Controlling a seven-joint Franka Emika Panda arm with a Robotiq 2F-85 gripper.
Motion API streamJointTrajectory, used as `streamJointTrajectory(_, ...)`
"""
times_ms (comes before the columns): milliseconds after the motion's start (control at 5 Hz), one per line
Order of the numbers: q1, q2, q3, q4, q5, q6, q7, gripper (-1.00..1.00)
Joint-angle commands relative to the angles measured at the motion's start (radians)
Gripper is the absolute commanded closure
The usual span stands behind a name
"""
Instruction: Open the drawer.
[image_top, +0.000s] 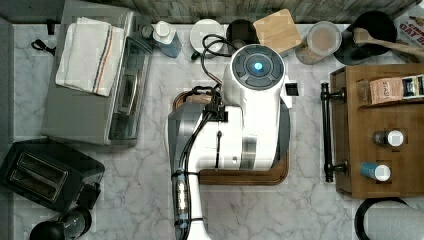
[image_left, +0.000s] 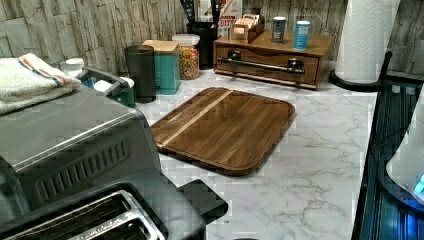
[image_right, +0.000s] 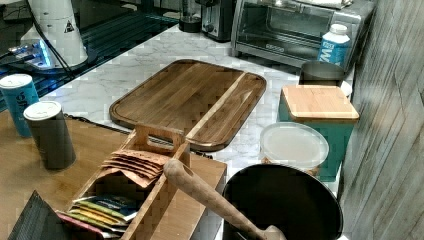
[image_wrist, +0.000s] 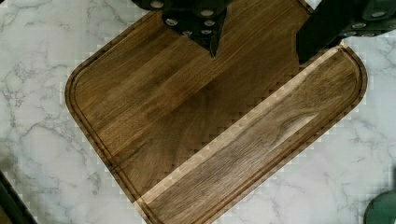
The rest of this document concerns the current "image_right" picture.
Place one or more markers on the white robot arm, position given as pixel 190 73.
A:
pixel 57 39

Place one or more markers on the wooden cutting board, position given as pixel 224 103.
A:
pixel 208 102

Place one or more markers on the wooden spoon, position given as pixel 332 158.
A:
pixel 191 184

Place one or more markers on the brown tea bag packets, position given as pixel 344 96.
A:
pixel 142 167

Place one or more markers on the clear jar plastic lid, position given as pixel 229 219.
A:
pixel 295 145

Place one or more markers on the black grinder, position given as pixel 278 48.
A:
pixel 190 16

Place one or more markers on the black toaster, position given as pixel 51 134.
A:
pixel 217 18

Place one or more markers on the dark metal cup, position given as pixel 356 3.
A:
pixel 321 73

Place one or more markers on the teal canister wooden lid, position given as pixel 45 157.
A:
pixel 327 110

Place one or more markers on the silver toaster oven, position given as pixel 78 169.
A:
pixel 290 32

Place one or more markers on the wooden tea bag caddy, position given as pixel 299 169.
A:
pixel 151 201

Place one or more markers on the black utensil pot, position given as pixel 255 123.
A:
pixel 297 203

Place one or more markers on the coloured tea bag packets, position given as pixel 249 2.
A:
pixel 106 215

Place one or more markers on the blue white plastic bottle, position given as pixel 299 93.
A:
pixel 334 45

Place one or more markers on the grey shaker white lid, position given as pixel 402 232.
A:
pixel 49 130

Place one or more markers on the blue shaker white lid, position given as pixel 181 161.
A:
pixel 19 92

